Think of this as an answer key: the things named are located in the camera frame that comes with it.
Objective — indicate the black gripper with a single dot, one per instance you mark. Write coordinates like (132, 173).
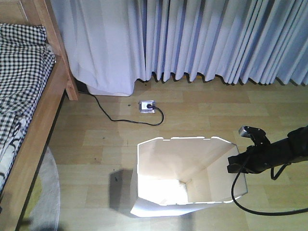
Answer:
(261, 156)

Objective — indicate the white plastic trash bin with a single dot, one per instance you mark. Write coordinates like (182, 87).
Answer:
(181, 175)

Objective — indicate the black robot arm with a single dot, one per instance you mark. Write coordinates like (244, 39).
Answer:
(298, 138)

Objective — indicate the floor power outlet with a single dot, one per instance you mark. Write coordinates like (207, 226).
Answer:
(146, 106)

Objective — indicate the grey pleated curtain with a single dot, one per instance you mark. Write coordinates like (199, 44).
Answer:
(112, 43)

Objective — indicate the grey round rug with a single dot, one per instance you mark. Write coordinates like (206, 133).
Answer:
(43, 208)

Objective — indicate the black white checkered bedding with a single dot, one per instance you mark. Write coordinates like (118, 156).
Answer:
(26, 62)

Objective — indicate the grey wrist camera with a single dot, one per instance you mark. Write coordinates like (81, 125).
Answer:
(244, 131)

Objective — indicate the wooden bed frame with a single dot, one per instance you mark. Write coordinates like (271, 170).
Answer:
(25, 168)

